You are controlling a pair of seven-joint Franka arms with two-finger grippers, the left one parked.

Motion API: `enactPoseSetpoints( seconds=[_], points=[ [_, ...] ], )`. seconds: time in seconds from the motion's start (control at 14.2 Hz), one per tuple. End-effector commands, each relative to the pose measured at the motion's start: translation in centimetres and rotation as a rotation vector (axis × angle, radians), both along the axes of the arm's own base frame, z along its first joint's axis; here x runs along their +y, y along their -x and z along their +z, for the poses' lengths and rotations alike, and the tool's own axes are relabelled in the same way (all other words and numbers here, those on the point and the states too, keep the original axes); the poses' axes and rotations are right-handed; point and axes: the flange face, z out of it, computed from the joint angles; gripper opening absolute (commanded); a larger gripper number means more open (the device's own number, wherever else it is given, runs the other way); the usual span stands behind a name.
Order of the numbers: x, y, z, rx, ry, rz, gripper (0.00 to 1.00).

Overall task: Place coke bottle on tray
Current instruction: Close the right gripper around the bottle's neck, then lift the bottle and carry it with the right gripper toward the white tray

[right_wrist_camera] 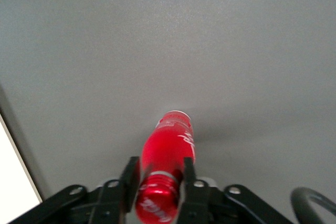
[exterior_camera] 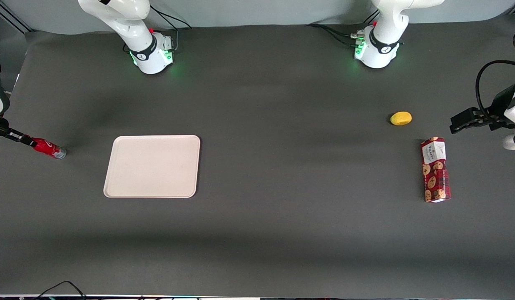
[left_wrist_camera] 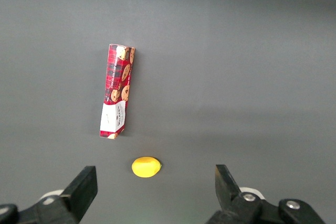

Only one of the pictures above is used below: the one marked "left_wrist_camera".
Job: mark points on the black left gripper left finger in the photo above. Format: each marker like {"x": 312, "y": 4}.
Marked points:
{"x": 82, "y": 190}

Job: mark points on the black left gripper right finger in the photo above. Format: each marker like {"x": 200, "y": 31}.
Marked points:
{"x": 225, "y": 187}

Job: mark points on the red tartan cookie box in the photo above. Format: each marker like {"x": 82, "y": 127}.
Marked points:
{"x": 116, "y": 93}

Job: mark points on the yellow lemon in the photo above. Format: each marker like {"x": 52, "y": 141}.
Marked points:
{"x": 146, "y": 167}

